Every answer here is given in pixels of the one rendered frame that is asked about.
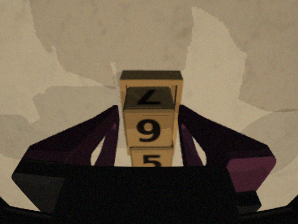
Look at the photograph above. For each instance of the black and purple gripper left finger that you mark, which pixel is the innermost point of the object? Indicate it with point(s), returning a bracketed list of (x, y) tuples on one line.
[(75, 145)]

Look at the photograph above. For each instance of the tan number cube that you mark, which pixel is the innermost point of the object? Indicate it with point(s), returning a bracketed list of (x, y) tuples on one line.
[(152, 156), (148, 115)]

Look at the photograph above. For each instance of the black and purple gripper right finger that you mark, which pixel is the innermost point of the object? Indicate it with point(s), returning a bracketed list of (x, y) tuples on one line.
[(248, 161)]

